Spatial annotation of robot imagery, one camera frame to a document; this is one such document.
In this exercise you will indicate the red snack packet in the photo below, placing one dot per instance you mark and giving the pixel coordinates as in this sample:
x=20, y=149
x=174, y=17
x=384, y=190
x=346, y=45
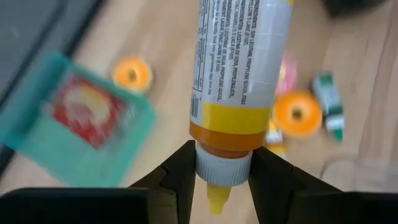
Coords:
x=90, y=112

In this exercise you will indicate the green food colour bottle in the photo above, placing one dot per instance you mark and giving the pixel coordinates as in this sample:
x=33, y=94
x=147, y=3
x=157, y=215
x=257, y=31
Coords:
x=329, y=99

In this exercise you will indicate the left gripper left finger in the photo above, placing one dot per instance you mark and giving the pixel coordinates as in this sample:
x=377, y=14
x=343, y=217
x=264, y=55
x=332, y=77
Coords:
x=177, y=174

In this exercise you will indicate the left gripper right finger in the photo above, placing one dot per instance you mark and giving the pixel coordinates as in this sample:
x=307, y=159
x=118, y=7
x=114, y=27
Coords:
x=273, y=186

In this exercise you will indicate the large orange toy donut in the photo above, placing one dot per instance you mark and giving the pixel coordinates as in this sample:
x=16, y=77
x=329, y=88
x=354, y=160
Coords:
x=311, y=115

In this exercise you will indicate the teal plastic tray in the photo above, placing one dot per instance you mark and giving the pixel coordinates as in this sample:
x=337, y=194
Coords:
x=37, y=152

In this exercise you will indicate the pink frosted toy donut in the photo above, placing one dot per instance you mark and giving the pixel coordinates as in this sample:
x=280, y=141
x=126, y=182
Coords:
x=287, y=77

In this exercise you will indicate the small orange toy donut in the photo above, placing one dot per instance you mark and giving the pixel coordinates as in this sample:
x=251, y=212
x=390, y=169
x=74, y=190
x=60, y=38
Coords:
x=124, y=74

